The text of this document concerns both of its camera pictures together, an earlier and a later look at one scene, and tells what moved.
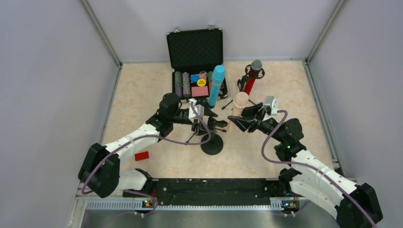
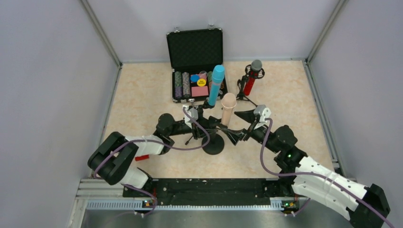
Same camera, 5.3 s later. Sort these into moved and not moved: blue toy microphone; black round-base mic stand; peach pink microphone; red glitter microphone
Moved: peach pink microphone
Not moved: black round-base mic stand; red glitter microphone; blue toy microphone
